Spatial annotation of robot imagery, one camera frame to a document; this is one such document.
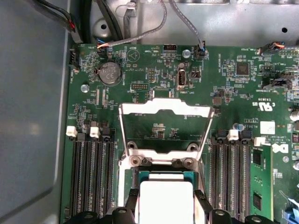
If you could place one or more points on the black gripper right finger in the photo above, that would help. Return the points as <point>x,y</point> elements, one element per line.
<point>217,217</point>

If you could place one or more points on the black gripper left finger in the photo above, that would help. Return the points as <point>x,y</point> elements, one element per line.
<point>126,214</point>

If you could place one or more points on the silver CPU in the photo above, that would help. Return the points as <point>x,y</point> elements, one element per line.
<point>165,200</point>

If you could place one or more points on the metal socket cover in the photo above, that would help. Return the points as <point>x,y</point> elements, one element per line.
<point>135,108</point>

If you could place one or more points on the green RAM stick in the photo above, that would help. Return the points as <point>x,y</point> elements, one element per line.
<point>262,182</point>

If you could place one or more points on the white board label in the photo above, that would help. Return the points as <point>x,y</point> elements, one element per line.
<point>268,128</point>

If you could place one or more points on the green motherboard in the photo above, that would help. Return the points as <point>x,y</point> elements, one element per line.
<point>233,105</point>

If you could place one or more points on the silver board screw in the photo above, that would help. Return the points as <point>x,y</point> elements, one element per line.
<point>186,53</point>
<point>84,88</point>

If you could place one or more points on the coin battery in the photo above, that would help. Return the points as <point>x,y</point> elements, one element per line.
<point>111,74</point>

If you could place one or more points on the internal USB port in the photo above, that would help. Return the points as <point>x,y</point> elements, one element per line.
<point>182,78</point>

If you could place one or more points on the square black chip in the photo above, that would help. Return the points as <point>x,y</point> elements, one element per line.
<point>242,69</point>

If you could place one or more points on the black edge connector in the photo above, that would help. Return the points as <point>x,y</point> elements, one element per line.
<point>74,58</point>

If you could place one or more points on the black open PC case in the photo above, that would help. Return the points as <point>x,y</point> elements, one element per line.
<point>233,21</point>

